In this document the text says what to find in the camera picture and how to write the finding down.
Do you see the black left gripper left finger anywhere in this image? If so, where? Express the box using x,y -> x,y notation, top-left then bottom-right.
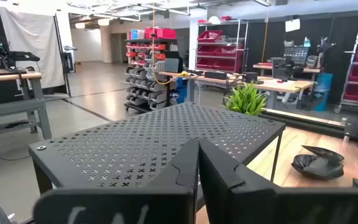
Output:
32,138 -> 200,224

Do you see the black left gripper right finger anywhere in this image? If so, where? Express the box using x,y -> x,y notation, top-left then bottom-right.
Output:
199,138 -> 358,224

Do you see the black perforated metal shelf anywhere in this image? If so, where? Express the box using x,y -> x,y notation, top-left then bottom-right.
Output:
28,101 -> 287,195

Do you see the green plant in white pot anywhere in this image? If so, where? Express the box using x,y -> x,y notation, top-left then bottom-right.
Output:
221,80 -> 269,117

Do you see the small blue bin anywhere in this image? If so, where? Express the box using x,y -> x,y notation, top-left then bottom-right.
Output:
170,77 -> 188,105

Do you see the wooden work table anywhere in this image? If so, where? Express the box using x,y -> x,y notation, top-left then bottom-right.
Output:
158,70 -> 316,110

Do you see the tall blue bin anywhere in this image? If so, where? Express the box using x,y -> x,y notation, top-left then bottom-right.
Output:
313,73 -> 334,113

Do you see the bin rack with red bins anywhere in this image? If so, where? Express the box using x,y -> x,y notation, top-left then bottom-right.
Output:
124,27 -> 180,113

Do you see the grey workbench wooden top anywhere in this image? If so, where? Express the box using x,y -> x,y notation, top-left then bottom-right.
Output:
0,68 -> 53,141

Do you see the small parts drawer cabinet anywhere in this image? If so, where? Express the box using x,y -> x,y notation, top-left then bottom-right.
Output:
283,45 -> 310,65

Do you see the white hanging sign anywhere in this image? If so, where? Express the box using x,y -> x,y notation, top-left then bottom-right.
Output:
285,18 -> 301,33

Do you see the black equipment on workbench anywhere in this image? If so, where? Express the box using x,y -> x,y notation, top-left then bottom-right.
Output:
0,36 -> 42,74

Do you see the white hanging curtain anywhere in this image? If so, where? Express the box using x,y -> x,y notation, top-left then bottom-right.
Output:
0,6 -> 65,90

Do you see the yellow hanging cord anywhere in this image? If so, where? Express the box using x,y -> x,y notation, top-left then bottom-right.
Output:
260,12 -> 270,63
150,0 -> 190,85

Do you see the wire shelf with red bins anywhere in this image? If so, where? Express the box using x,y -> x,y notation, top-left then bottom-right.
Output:
195,19 -> 250,74

